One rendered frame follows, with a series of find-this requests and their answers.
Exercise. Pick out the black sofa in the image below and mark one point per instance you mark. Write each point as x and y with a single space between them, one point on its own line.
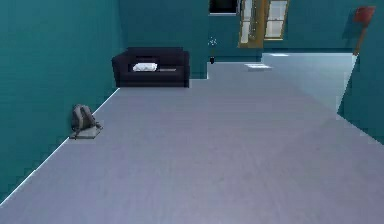
151 76

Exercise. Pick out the red lamp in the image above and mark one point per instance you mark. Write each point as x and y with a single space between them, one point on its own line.
363 20

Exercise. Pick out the white pillow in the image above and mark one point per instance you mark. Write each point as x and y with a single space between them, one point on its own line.
144 67

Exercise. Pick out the black framed picture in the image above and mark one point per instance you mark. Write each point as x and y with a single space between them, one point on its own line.
224 6

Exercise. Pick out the grey flat remote control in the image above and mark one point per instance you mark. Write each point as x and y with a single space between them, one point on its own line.
166 70

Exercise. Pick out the grey backpack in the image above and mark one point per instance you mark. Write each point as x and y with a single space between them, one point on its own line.
82 119

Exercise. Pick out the small black object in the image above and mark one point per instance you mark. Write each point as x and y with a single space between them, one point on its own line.
212 60

